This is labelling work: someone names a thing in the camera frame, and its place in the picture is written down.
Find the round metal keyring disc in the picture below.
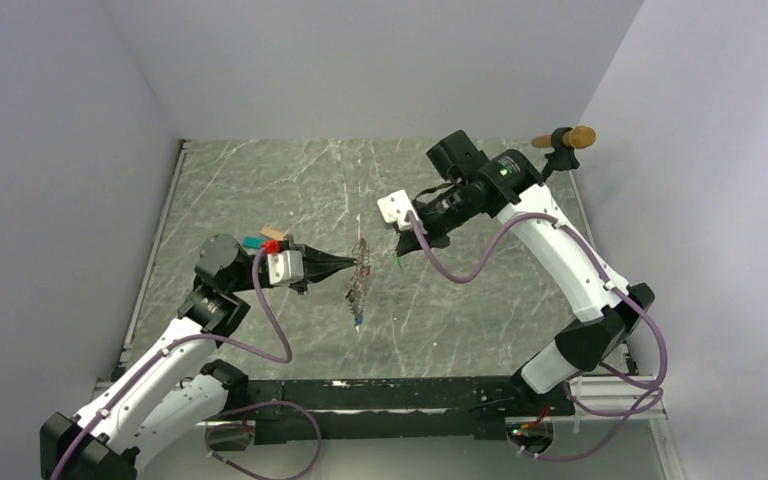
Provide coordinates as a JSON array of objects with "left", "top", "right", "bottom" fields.
[{"left": 345, "top": 237, "right": 371, "bottom": 324}]

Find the green tagged key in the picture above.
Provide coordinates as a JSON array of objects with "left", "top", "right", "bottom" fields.
[{"left": 392, "top": 251, "right": 403, "bottom": 272}]

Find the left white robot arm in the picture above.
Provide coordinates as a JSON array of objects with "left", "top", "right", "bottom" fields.
[{"left": 40, "top": 234, "right": 360, "bottom": 479}]

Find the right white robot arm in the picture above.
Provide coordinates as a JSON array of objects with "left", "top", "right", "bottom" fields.
[{"left": 376, "top": 126, "right": 654, "bottom": 416}]

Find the teal key tag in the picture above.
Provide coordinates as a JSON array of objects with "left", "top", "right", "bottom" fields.
[{"left": 241, "top": 237, "right": 265, "bottom": 250}]

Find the orange key tag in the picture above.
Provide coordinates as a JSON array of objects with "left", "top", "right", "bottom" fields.
[{"left": 259, "top": 226, "right": 286, "bottom": 241}]

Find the black microphone stand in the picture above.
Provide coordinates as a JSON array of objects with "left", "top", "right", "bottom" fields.
[{"left": 541, "top": 127, "right": 580, "bottom": 181}]

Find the gold microphone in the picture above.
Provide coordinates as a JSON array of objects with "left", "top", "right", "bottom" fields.
[{"left": 530, "top": 125, "right": 597, "bottom": 149}]

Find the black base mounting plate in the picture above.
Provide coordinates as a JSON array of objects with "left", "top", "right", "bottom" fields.
[{"left": 182, "top": 376, "right": 577, "bottom": 446}]

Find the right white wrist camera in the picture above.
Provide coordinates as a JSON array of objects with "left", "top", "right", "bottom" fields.
[{"left": 376, "top": 189, "right": 415, "bottom": 232}]

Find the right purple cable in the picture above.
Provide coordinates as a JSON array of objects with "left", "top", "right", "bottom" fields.
[{"left": 406, "top": 210, "right": 670, "bottom": 464}]

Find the purple cable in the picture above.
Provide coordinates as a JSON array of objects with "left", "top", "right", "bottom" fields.
[
  {"left": 406, "top": 210, "right": 670, "bottom": 464},
  {"left": 49, "top": 248, "right": 294, "bottom": 480}
]

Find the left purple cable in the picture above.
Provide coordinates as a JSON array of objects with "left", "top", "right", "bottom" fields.
[{"left": 49, "top": 248, "right": 294, "bottom": 480}]

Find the aluminium frame rail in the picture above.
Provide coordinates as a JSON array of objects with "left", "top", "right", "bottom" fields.
[{"left": 564, "top": 376, "right": 666, "bottom": 421}]

